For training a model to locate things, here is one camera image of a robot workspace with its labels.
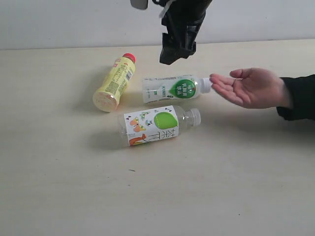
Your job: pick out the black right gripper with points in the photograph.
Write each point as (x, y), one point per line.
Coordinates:
(182, 15)

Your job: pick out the yellow bottle with red cap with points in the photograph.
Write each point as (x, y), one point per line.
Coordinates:
(107, 97)

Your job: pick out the clear tea bottle green apple label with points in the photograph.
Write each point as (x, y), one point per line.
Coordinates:
(156, 124)

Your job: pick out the person's open hand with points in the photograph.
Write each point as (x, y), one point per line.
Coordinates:
(252, 88)

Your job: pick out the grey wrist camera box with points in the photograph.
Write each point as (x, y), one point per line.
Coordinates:
(139, 4)

